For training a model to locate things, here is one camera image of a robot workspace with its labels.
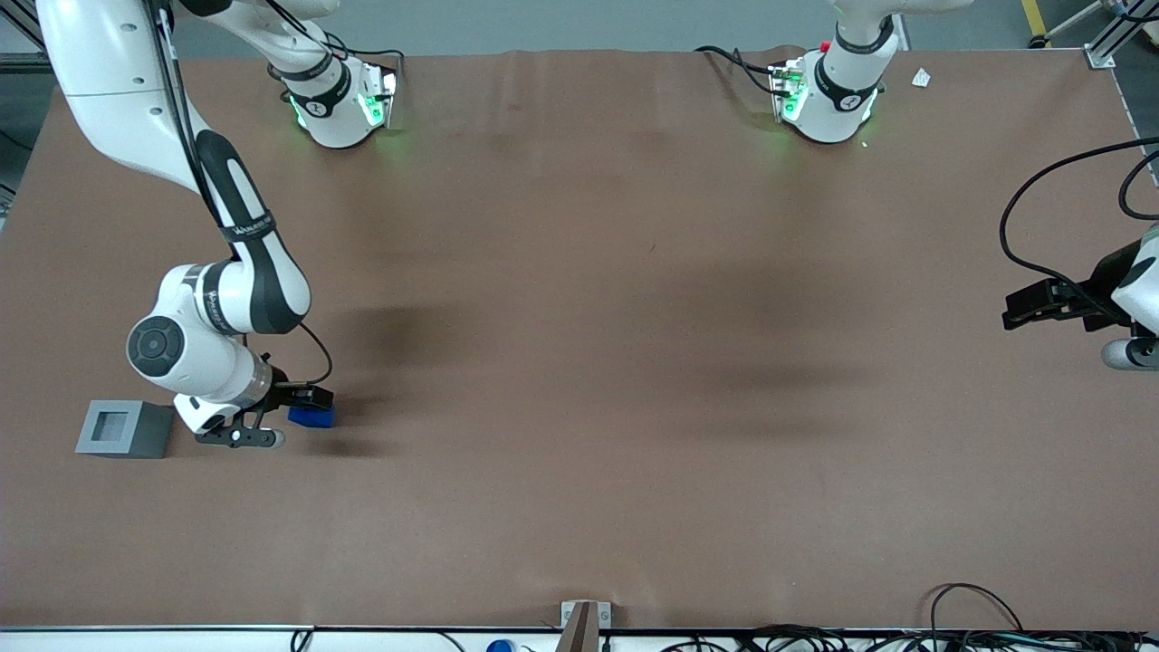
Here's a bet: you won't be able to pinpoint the brown post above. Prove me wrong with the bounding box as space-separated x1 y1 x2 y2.
557 602 600 652

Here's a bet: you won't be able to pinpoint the black cable bundle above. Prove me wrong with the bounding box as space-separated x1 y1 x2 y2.
661 623 1159 652

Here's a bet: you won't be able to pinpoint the black stand leg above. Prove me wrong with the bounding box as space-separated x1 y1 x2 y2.
1030 0 1110 49

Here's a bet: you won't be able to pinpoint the brown table mat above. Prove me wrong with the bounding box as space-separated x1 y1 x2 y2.
0 45 1159 630

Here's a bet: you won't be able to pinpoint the aluminium frame corner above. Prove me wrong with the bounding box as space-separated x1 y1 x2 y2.
1084 0 1159 70

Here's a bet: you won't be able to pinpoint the black arched cable loop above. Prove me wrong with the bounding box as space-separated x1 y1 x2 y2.
931 584 1024 635

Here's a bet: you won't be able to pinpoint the short black cable loop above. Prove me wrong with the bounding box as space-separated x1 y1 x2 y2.
1119 149 1159 221

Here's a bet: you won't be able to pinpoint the long black curved cable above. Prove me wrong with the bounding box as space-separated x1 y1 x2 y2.
1000 136 1159 304

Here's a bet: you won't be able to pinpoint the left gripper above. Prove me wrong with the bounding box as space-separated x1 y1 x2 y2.
1002 225 1159 334

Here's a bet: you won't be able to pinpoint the aluminium frame profile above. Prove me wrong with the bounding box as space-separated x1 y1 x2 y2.
0 0 46 73

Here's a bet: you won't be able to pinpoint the black left arm base cables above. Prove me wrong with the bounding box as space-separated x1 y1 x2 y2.
695 45 790 96

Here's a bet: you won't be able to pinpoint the black right arm base cable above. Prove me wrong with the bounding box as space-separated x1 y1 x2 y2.
321 34 406 69

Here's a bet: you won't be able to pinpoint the metal edge bracket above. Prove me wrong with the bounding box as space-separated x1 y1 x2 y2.
560 600 613 630

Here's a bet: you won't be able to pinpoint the gray square base block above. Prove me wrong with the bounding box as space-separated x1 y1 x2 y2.
74 399 176 460

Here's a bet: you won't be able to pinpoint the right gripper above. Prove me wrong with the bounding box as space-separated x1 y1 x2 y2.
172 384 335 436

